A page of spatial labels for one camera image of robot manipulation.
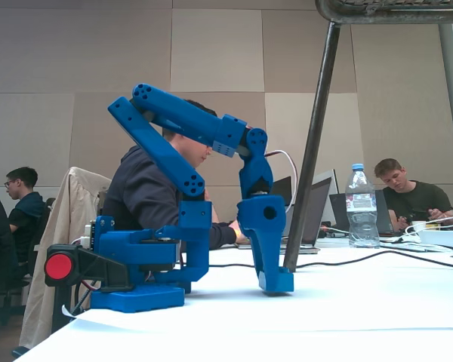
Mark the blond man in black shirt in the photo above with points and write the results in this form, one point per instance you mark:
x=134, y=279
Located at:
x=419, y=196

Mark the silver laptop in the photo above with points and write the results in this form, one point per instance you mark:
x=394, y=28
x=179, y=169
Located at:
x=330, y=203

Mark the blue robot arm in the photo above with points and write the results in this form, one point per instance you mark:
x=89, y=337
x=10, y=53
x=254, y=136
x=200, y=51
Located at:
x=166, y=151

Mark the man in dark vest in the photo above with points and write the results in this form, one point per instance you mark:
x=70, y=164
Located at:
x=26, y=218

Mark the small blue cube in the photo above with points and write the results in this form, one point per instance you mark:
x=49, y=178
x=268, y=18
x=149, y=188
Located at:
x=285, y=281

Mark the black clamp with red knob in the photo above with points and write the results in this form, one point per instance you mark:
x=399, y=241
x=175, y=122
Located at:
x=98, y=264

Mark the man with black glasses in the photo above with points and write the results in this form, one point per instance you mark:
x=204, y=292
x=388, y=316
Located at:
x=143, y=188

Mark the black office chair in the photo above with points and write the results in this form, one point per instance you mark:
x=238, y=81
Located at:
x=41, y=234

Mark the white box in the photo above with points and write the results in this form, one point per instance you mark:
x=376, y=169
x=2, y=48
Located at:
x=445, y=238

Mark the wide black laptop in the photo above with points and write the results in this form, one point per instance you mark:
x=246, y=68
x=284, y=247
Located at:
x=383, y=222

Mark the white cup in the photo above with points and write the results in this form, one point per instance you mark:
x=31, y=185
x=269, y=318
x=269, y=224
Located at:
x=419, y=226

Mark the small black laptop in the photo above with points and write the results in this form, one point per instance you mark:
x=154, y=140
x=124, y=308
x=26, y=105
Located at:
x=283, y=188

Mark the clear plastic water bottle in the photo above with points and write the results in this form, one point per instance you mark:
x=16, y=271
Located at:
x=362, y=222

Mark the dark grey laptop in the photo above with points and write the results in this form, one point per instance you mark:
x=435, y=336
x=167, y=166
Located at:
x=313, y=226

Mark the beige jacket on chair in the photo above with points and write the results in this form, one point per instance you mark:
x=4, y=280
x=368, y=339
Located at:
x=49, y=264

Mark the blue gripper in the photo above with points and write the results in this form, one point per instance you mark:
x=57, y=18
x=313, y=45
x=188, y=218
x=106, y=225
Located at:
x=262, y=222

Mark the dark metal stand frame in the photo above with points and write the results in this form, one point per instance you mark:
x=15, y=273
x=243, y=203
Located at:
x=317, y=124

